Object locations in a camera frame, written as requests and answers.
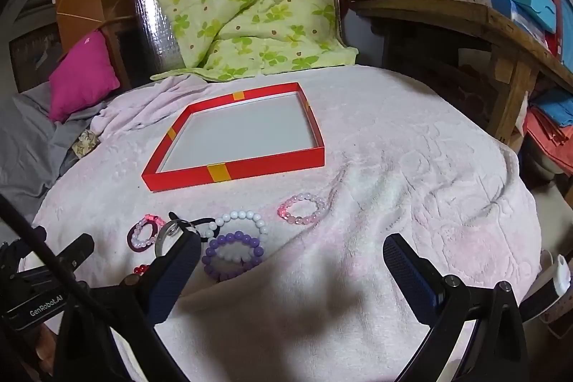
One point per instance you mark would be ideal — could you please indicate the small floral pouch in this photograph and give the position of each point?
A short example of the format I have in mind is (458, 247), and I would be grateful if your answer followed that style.
(86, 145)

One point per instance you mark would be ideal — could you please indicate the red shallow box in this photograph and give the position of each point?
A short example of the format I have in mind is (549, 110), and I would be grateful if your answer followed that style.
(268, 167)

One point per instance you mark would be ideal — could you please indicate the silver bangle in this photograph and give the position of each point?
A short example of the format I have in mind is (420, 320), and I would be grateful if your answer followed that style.
(166, 227)

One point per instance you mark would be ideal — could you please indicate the pale pink blanket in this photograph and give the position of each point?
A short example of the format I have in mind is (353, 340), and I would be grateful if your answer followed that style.
(380, 131)

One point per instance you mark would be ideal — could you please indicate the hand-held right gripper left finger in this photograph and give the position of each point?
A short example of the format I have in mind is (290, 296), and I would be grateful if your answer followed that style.
(175, 270)

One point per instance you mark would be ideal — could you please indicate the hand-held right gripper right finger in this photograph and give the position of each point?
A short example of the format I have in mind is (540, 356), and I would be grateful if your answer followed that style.
(405, 272)

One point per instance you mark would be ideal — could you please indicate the grey cloth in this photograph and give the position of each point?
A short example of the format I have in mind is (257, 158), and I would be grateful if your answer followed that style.
(27, 140)

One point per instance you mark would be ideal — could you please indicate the magenta pillow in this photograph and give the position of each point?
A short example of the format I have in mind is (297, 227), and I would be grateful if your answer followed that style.
(83, 75)

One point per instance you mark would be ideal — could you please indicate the wooden bench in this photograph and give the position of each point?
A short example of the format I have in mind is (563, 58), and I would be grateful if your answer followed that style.
(470, 17)

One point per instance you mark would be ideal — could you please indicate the folded blue cloth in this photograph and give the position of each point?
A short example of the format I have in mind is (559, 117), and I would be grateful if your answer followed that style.
(555, 104)

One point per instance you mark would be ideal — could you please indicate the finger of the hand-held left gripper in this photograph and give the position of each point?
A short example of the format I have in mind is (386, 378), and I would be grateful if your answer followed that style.
(77, 252)

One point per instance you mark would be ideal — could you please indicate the coral red cloth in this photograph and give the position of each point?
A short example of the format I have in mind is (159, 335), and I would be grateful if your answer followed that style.
(546, 136)

